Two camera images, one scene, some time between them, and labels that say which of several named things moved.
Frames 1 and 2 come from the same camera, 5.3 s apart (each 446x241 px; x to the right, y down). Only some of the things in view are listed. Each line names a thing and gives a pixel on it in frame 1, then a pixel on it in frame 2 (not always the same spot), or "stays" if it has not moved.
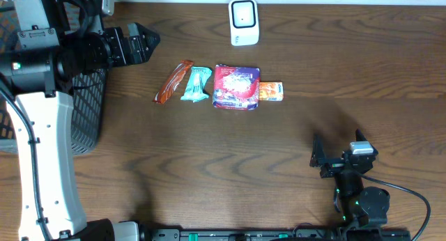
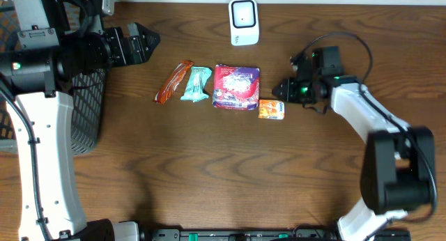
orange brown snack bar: x=173 y=81 stays
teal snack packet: x=194 y=90 stays
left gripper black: x=122 y=45 stays
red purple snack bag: x=236 y=88 stays
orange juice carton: x=271 y=91 → x=274 y=109
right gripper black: x=332 y=167 → x=288 y=93
